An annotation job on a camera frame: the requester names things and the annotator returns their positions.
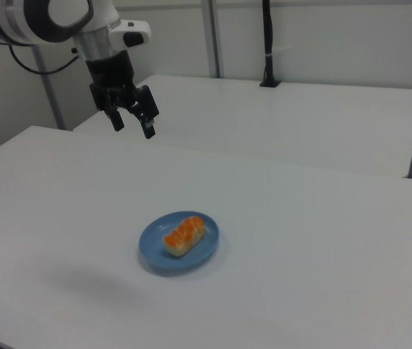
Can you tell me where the orange glazed bread loaf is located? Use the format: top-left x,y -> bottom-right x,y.
162,215 -> 207,257

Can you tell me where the black camera pole with base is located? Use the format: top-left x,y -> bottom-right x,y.
259,0 -> 282,89

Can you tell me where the white adjacent table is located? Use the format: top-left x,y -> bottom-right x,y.
73,74 -> 412,179

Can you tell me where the grey metal partition post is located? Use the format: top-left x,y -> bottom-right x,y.
31,45 -> 67,131
201,0 -> 225,79

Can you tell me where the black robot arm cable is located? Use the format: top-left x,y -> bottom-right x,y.
8,44 -> 84,76

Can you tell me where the blue round plate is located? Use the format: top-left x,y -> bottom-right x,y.
138,210 -> 221,278

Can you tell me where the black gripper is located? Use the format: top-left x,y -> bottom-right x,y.
84,50 -> 161,140

